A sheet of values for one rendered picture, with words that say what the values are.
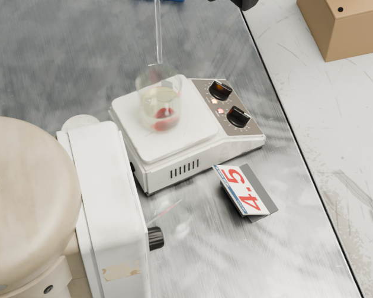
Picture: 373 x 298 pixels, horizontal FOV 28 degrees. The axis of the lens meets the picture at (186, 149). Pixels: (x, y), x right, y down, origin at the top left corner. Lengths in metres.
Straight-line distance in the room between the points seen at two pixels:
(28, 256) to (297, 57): 0.94
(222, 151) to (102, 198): 0.70
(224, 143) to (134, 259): 0.67
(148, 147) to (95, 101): 0.20
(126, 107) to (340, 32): 0.37
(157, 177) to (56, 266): 0.67
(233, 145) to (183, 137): 0.09
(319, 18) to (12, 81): 0.51
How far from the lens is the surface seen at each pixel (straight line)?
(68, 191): 0.37
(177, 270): 1.02
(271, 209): 1.07
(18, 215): 0.37
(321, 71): 1.24
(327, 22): 1.21
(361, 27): 1.21
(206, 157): 1.06
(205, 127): 1.04
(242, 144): 1.08
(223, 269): 1.03
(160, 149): 1.02
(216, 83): 1.11
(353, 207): 1.10
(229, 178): 1.06
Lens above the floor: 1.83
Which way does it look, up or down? 56 degrees down
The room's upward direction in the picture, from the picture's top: straight up
